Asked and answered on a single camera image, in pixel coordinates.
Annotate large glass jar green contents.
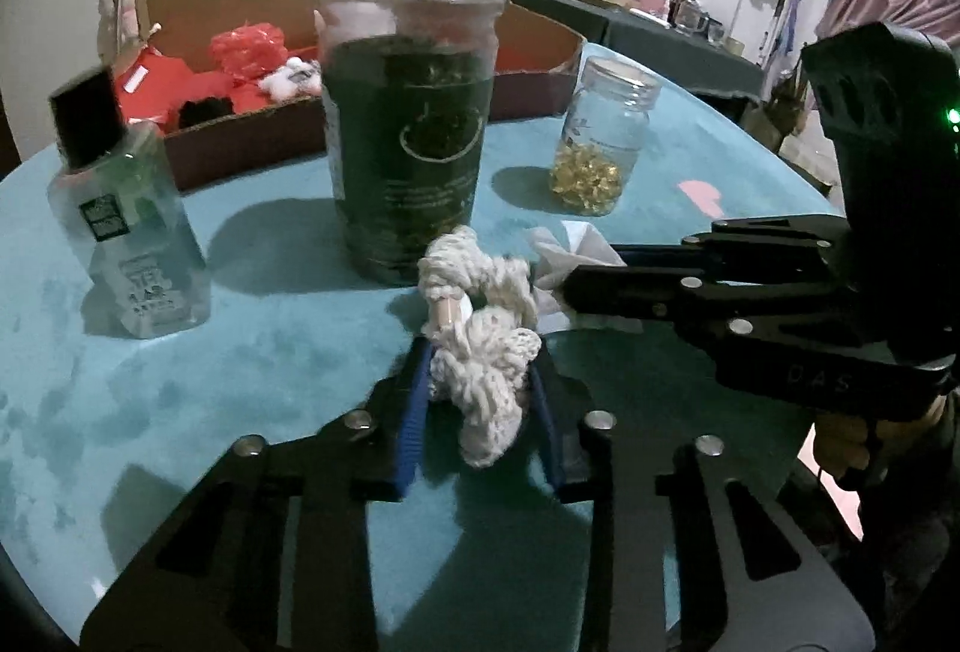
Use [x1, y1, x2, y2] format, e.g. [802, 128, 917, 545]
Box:
[313, 0, 513, 285]

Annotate clear bottle black cap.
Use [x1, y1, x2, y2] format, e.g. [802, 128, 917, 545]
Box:
[46, 67, 212, 339]

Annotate cream crochet scrunchie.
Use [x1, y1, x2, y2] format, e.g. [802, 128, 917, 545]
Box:
[416, 226, 542, 471]

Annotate red sheet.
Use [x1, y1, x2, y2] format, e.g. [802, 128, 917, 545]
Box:
[116, 46, 323, 124]

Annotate cardboard box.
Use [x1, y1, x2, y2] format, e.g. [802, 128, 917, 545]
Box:
[112, 0, 587, 192]

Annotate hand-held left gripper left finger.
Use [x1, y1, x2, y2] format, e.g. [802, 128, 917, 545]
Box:
[79, 333, 436, 652]

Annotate red plastic bag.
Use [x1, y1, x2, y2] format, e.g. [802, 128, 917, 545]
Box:
[208, 22, 287, 90]

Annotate white tissue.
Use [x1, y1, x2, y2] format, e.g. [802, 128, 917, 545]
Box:
[525, 220, 644, 332]

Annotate small glass jar yellow capsules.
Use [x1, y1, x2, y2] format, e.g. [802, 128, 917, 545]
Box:
[550, 55, 662, 218]

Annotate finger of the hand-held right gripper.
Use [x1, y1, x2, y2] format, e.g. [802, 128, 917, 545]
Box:
[559, 262, 895, 362]
[607, 214, 850, 279]

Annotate black scrunchie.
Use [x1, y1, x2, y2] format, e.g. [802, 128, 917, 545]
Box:
[174, 97, 235, 131]

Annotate dark covered table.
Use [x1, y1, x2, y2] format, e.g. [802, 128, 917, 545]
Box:
[501, 0, 766, 101]

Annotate person's right hand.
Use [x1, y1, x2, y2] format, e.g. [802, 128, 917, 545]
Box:
[810, 395, 959, 488]

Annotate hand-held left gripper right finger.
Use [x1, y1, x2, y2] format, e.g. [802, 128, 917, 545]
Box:
[525, 352, 878, 652]

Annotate white fuzzy item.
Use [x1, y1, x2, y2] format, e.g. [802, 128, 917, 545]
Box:
[259, 55, 322, 96]

